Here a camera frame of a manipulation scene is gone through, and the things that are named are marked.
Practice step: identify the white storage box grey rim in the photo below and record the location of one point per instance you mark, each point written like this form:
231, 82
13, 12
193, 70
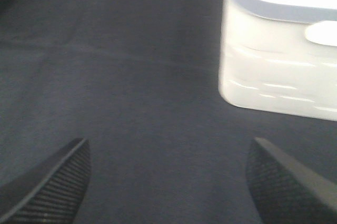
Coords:
280, 56

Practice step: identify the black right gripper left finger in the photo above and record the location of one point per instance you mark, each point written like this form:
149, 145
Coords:
52, 191

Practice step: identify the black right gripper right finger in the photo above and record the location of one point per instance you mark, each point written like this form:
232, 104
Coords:
286, 191

